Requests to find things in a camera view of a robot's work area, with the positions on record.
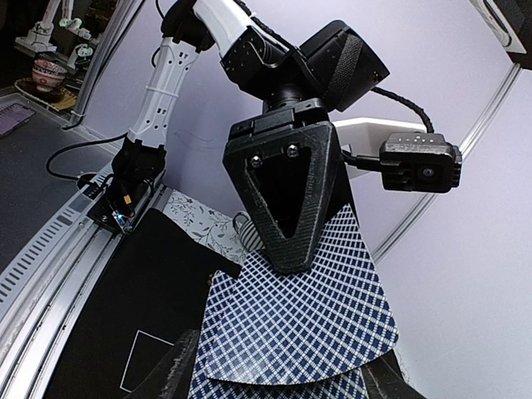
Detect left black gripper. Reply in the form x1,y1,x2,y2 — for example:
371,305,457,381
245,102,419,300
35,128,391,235
223,98,347,274

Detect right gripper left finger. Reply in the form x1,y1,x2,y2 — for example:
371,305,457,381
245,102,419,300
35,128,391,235
128,329,200,399

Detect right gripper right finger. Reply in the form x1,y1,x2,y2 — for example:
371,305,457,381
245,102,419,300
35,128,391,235
361,350,426,399

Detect blue playing card deck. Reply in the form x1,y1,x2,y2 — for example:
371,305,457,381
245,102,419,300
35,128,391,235
188,205,399,398

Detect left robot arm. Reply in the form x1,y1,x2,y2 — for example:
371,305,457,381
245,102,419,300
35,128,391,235
105,1,389,274

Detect striped metal cup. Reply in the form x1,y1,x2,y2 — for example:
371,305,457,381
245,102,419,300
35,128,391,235
232,211,265,252

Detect black poker felt mat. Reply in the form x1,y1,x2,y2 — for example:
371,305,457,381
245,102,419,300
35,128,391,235
45,209,241,398

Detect front aluminium rail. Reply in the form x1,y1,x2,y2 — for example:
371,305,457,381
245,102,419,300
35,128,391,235
0,165,175,399

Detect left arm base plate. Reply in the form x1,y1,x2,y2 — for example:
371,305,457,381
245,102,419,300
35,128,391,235
76,170,165,234

